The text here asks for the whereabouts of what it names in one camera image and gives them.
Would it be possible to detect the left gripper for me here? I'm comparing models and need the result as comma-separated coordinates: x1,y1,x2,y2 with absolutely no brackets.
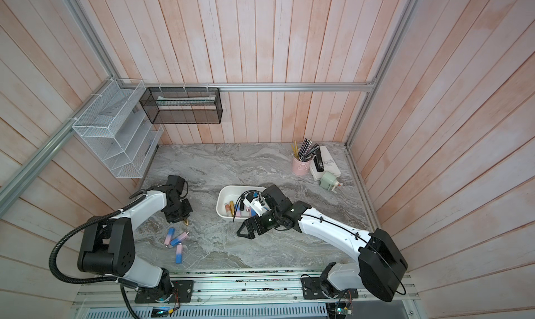
164,198,194,223

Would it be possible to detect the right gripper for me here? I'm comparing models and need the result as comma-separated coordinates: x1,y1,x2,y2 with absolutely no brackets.
237,212,283,240

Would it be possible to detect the gold lipstick tube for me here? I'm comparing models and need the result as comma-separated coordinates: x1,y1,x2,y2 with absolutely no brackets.
229,200,235,217

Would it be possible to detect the white storage box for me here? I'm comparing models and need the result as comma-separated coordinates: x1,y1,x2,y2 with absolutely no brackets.
215,185,266,221

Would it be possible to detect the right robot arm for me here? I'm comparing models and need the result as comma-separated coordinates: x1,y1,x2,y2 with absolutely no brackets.
235,185,408,302

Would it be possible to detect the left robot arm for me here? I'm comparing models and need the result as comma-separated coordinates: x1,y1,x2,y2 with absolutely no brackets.
48,175,192,303

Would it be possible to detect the pink pen cup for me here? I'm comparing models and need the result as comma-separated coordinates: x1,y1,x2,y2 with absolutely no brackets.
292,157,312,176

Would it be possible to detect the green pencil sharpener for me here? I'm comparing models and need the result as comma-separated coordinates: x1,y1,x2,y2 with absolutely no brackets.
320,171,342,192

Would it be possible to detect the black stapler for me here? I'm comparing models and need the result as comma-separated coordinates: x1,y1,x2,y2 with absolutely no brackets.
313,148,324,173

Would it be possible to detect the white book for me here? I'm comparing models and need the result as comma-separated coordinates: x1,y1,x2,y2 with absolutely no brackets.
309,146,341,181

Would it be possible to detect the black mesh basket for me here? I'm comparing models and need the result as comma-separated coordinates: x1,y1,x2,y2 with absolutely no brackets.
139,86,223,125

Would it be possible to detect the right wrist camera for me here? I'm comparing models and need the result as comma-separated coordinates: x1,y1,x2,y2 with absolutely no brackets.
243,192,270,217

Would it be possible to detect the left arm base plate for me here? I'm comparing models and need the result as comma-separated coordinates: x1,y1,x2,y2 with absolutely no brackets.
135,279,194,304

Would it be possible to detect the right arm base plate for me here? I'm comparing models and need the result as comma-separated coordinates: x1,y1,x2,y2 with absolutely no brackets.
300,274,359,300

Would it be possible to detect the white wire shelf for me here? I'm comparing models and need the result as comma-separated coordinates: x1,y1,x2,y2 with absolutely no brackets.
72,79,163,179

